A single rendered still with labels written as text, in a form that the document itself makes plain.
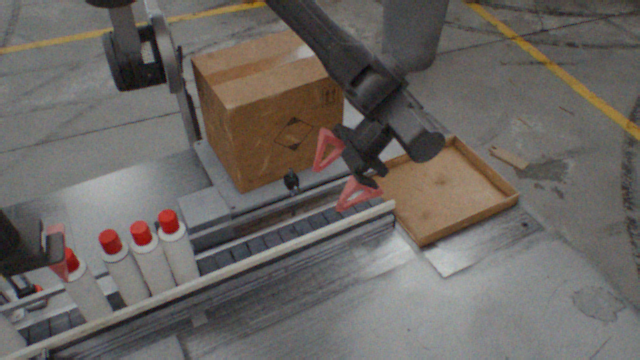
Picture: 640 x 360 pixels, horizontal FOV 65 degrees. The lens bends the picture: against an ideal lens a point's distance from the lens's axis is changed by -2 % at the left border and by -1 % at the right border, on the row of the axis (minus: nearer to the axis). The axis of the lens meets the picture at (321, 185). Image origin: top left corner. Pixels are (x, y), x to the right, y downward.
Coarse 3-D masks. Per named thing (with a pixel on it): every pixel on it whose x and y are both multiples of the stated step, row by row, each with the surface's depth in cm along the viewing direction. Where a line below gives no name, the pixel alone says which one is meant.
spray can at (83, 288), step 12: (72, 252) 86; (72, 264) 86; (84, 264) 89; (72, 276) 87; (84, 276) 88; (72, 288) 88; (84, 288) 90; (96, 288) 93; (84, 300) 91; (96, 300) 93; (84, 312) 94; (96, 312) 95; (108, 312) 98
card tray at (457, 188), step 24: (456, 144) 142; (408, 168) 136; (432, 168) 136; (456, 168) 136; (480, 168) 135; (408, 192) 130; (432, 192) 130; (456, 192) 130; (480, 192) 130; (504, 192) 130; (408, 216) 124; (432, 216) 124; (456, 216) 124; (480, 216) 123; (432, 240) 119
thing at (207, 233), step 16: (368, 176) 118; (304, 192) 112; (320, 192) 113; (272, 208) 109; (224, 224) 106; (240, 224) 107; (192, 240) 103; (96, 272) 97; (48, 288) 95; (64, 288) 95; (16, 304) 92; (32, 304) 94
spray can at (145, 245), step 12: (132, 228) 89; (144, 228) 89; (132, 240) 93; (144, 240) 90; (156, 240) 93; (144, 252) 91; (156, 252) 93; (144, 264) 93; (156, 264) 94; (168, 264) 100; (144, 276) 97; (156, 276) 97; (168, 276) 99; (156, 288) 99; (168, 288) 101
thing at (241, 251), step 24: (312, 216) 118; (336, 216) 118; (384, 216) 118; (264, 240) 113; (288, 240) 113; (216, 264) 109; (264, 264) 109; (72, 312) 100; (144, 312) 100; (24, 336) 97; (48, 336) 97
